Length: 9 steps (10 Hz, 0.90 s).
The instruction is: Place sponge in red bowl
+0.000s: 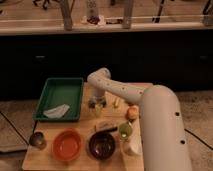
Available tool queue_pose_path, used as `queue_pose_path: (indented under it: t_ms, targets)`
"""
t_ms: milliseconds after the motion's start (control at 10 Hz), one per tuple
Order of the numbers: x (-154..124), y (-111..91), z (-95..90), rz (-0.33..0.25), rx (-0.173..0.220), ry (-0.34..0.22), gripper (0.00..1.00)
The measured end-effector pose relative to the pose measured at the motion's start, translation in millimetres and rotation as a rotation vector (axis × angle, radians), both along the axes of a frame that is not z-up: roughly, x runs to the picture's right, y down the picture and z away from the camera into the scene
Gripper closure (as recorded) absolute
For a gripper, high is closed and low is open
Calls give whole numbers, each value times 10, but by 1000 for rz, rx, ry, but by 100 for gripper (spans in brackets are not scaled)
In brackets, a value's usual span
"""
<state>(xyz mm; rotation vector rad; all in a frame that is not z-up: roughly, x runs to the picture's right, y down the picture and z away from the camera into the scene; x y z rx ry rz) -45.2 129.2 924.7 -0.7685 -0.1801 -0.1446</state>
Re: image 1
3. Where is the white cup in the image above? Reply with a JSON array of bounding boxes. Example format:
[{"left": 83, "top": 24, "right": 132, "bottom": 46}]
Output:
[{"left": 129, "top": 136, "right": 142, "bottom": 156}]

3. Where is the knife with pale handle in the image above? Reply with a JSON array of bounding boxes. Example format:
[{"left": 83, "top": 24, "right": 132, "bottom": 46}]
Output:
[{"left": 95, "top": 122, "right": 118, "bottom": 132}]

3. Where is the black cable left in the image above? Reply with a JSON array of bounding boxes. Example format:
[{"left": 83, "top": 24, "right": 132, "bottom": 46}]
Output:
[{"left": 0, "top": 111, "right": 30, "bottom": 147}]

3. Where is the blue sponge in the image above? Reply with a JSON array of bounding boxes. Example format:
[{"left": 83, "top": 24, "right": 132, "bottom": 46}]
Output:
[{"left": 88, "top": 99, "right": 106, "bottom": 108}]

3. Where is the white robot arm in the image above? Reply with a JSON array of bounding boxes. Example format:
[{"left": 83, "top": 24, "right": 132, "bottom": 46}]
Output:
[{"left": 87, "top": 68, "right": 192, "bottom": 171}]

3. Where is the dark purple bowl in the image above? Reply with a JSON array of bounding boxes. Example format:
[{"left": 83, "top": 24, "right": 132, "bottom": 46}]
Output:
[{"left": 89, "top": 132, "right": 116, "bottom": 160}]

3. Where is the orange round fruit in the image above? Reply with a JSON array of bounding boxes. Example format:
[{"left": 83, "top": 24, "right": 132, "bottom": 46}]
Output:
[{"left": 126, "top": 106, "right": 139, "bottom": 120}]

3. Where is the black cable right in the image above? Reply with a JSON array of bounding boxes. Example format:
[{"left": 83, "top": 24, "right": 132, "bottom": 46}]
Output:
[{"left": 185, "top": 128, "right": 213, "bottom": 151}]

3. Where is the white crumpled cloth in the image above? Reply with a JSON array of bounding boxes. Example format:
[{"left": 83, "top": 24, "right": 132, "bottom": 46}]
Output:
[{"left": 43, "top": 104, "right": 70, "bottom": 118}]

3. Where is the green plastic tray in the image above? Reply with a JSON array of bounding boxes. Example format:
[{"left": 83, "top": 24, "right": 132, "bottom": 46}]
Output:
[{"left": 33, "top": 78, "right": 84, "bottom": 122}]

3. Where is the green cup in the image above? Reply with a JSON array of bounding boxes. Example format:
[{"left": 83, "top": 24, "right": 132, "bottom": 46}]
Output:
[{"left": 118, "top": 123, "right": 133, "bottom": 140}]

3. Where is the small metal cup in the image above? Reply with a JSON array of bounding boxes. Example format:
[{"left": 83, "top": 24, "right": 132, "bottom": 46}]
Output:
[{"left": 29, "top": 132, "right": 46, "bottom": 149}]

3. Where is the black cable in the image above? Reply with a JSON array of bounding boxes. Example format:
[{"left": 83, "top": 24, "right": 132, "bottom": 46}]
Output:
[
  {"left": 185, "top": 128, "right": 213, "bottom": 151},
  {"left": 0, "top": 111, "right": 30, "bottom": 147}
]

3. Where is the red orange bowl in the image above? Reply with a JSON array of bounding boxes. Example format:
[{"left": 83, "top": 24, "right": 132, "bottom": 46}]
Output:
[{"left": 51, "top": 129, "right": 82, "bottom": 162}]

